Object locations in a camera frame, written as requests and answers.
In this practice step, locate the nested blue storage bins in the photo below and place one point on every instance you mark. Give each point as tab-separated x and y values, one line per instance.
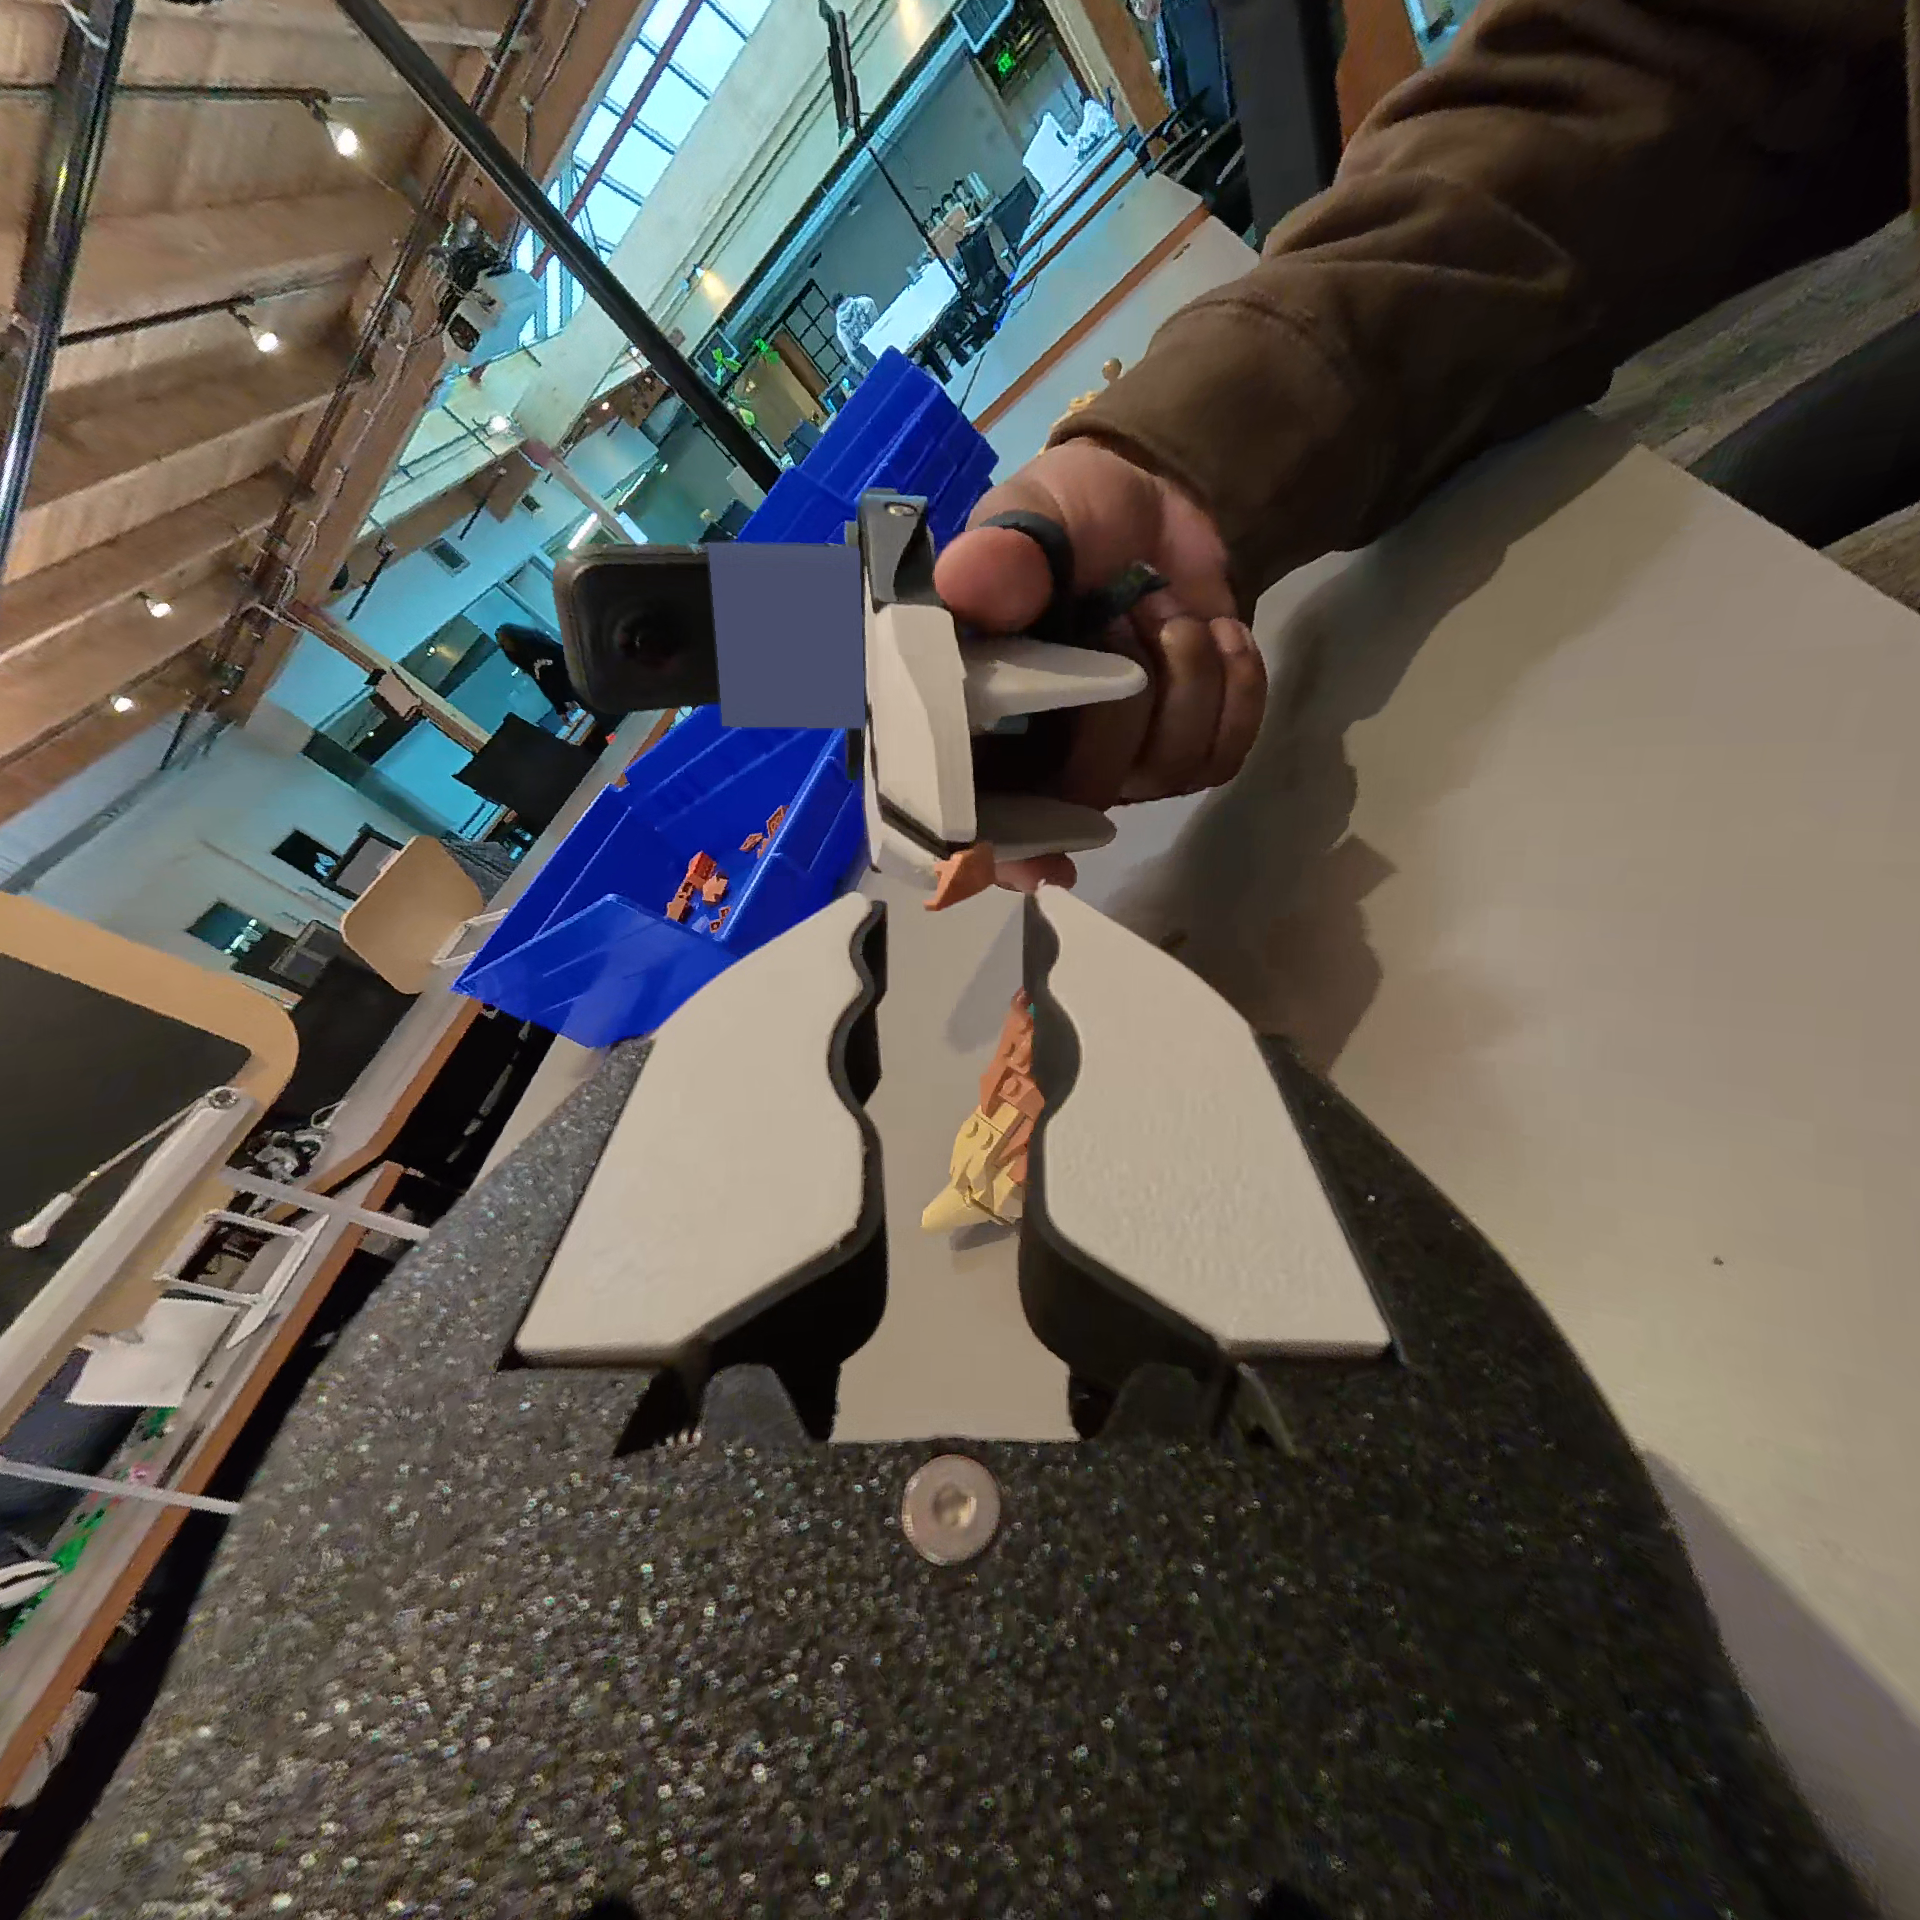
901	436

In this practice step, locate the tan chair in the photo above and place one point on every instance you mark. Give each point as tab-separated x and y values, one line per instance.
410	908

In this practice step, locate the grey desk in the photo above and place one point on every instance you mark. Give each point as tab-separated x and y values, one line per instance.
1580	929

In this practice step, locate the blue storage bin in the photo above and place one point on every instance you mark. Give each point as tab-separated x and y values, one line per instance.
605	962

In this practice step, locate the pile of brown bricks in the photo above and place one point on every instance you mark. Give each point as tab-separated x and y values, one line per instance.
702	888

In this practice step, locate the wood-edged table with black top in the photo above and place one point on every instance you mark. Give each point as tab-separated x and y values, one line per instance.
104	1049

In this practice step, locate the black monitor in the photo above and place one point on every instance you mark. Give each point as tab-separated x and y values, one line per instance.
525	765

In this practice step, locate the small brown brick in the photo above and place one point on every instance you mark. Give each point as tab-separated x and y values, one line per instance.
959	874

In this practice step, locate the black metal pole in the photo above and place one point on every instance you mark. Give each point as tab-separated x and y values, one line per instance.
573	240

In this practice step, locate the person's right forearm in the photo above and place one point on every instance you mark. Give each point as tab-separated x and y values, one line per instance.
1502	257

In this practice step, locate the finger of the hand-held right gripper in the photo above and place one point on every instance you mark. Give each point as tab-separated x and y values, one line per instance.
901	857
915	703

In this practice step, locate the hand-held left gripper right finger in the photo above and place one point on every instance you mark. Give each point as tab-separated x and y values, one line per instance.
1186	1154

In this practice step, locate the person's right hand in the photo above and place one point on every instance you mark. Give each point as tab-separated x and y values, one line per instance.
1165	675

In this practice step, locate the brown and tan brick assembly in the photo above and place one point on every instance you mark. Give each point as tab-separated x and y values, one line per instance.
991	1137

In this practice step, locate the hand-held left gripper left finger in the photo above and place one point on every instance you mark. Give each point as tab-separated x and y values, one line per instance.
702	1137

